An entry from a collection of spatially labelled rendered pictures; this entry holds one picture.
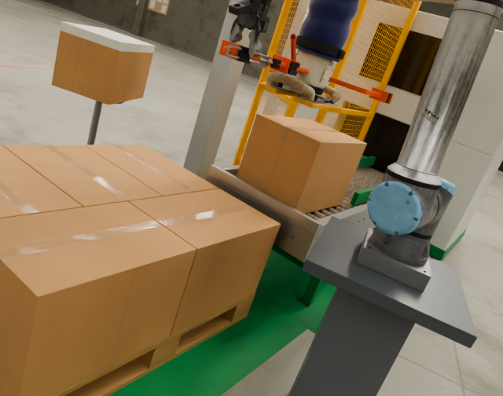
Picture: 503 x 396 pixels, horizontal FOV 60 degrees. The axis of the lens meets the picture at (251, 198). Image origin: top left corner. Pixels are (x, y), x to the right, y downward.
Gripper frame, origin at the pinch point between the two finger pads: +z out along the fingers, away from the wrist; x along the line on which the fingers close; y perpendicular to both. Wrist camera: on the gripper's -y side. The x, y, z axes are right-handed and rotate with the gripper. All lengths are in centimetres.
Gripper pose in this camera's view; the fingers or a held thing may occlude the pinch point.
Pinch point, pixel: (239, 51)
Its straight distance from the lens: 161.0
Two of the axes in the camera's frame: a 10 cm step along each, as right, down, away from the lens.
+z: -3.1, 9.0, 3.2
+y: 5.5, -1.1, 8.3
